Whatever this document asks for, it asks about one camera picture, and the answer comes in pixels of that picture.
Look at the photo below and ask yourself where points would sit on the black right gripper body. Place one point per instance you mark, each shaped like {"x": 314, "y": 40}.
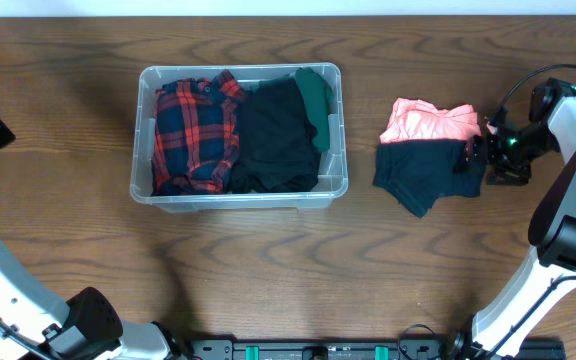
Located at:
{"x": 508, "y": 157}

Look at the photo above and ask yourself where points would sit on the navy garment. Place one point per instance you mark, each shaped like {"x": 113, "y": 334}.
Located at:
{"x": 418, "y": 172}

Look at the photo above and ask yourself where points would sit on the pink garment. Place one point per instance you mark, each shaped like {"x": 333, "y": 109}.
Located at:
{"x": 421, "y": 120}

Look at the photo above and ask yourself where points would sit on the dark green garment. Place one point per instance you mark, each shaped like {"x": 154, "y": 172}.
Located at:
{"x": 317, "y": 96}

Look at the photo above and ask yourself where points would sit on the black garment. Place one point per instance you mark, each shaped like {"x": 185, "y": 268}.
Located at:
{"x": 276, "y": 150}

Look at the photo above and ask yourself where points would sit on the clear plastic storage bin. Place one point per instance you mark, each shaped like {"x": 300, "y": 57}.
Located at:
{"x": 333, "y": 171}

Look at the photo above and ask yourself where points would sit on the red navy plaid shirt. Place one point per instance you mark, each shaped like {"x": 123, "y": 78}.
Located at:
{"x": 196, "y": 139}

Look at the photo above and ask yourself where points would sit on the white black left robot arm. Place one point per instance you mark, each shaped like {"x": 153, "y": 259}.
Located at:
{"x": 36, "y": 323}

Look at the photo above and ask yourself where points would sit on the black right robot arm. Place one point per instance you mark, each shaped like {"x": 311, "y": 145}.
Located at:
{"x": 548, "y": 272}

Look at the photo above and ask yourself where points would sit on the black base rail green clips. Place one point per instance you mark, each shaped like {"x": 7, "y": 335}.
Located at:
{"x": 222, "y": 349}

